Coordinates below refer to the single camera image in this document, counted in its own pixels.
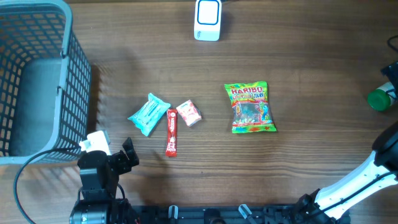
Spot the green lid jar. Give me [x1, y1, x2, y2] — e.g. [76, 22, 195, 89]
[367, 82, 397, 111]

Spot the small red packet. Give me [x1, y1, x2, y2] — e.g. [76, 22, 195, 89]
[165, 109, 177, 157]

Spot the teal wet wipes pack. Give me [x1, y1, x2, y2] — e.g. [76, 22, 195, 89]
[128, 93, 171, 137]

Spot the red white small box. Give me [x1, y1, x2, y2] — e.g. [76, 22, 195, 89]
[177, 100, 202, 127]

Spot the Haribo gummy worms bag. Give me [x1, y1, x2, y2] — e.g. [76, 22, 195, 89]
[224, 81, 277, 134]

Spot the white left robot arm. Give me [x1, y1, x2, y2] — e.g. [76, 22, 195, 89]
[69, 138, 141, 224]

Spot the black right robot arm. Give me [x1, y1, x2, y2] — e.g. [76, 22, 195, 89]
[289, 123, 397, 223]

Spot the white barcode scanner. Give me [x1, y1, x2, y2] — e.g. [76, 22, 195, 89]
[193, 0, 222, 42]

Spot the grey plastic shopping basket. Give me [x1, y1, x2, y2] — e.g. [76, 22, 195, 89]
[1, 1, 92, 165]

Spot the black left camera cable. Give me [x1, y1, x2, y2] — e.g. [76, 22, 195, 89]
[12, 146, 82, 224]

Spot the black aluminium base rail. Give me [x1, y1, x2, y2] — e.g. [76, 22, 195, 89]
[133, 204, 351, 224]

